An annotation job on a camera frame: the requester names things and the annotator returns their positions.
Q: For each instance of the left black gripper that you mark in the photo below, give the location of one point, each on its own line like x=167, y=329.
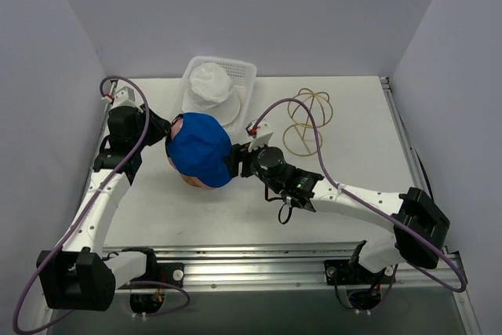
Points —
x=153, y=125

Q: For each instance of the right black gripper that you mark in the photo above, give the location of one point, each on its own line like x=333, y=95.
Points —
x=241, y=159

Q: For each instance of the pink baseball cap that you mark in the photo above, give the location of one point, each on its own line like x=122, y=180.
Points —
x=176, y=126

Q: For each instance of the blue baseball cap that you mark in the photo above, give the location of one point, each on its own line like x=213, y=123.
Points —
x=199, y=149

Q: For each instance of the white bucket hat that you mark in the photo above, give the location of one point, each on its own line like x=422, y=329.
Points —
x=211, y=91

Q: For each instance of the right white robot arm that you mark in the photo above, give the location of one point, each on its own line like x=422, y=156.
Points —
x=414, y=227

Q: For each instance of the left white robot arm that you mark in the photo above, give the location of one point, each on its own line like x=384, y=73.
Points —
x=76, y=276

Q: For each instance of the wooden hat stand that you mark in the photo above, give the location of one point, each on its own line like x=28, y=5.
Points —
x=191, y=181

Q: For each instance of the white plastic basket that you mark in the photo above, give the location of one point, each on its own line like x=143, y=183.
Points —
x=243, y=75

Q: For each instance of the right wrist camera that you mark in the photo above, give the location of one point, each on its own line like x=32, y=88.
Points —
x=260, y=135

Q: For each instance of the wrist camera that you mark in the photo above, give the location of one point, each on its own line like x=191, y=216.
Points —
x=124, y=97
x=260, y=135

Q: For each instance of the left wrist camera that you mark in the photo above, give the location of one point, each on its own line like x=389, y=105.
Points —
x=124, y=97

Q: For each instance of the gold wire hat stand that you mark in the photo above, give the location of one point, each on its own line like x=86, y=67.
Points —
x=299, y=137

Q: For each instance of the aluminium mounting rail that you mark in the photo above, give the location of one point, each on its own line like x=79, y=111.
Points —
x=288, y=267

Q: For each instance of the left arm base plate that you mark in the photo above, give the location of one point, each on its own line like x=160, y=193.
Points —
x=170, y=272

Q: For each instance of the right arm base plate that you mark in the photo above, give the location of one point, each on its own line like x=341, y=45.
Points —
x=342, y=273

